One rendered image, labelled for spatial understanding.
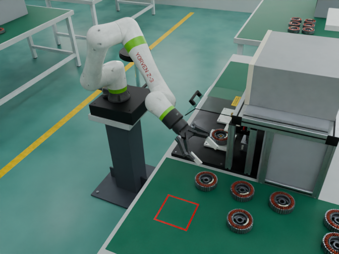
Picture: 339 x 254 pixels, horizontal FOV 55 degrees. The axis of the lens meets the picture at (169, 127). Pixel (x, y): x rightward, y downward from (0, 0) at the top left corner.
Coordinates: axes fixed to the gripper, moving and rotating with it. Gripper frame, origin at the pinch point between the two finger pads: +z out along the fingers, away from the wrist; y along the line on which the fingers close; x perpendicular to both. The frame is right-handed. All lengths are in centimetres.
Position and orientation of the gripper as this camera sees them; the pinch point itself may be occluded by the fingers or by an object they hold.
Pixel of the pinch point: (207, 154)
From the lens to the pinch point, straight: 151.5
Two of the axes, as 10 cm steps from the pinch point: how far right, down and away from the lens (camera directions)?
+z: 6.9, 7.1, -1.5
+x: 3.6, -5.2, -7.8
